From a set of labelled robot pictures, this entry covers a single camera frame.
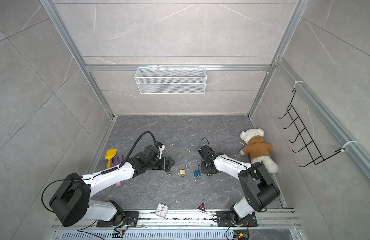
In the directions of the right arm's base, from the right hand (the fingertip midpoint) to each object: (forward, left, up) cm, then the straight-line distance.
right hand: (206, 167), depth 92 cm
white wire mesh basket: (+51, +22, +31) cm, 63 cm away
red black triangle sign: (-23, +5, +1) cm, 23 cm away
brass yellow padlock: (-2, +15, 0) cm, 15 cm away
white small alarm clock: (-24, +26, +2) cm, 35 cm away
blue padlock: (-4, +6, +2) cm, 8 cm away
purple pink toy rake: (+4, +57, +2) cm, 57 cm away
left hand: (+1, +22, +9) cm, 24 cm away
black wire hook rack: (-12, -40, +33) cm, 53 cm away
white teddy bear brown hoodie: (+8, -33, +6) cm, 34 cm away
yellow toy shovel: (+10, +63, +3) cm, 64 cm away
